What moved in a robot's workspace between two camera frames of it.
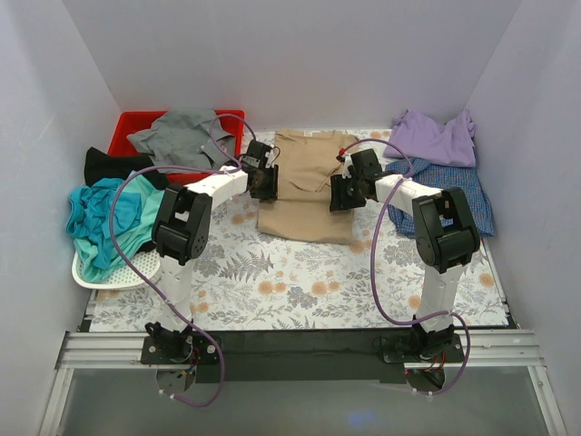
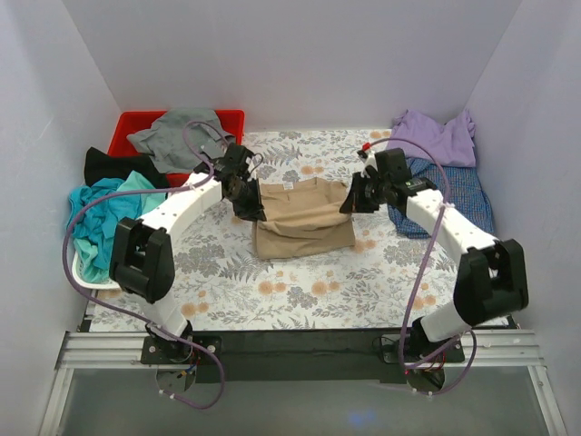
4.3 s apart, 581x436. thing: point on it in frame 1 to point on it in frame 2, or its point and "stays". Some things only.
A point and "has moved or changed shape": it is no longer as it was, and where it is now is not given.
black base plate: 303,356 stays
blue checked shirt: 420,173 stays
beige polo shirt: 306,161 has moved or changed shape
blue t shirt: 89,213 stays
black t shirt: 100,165 stays
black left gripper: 269,183 to 250,203
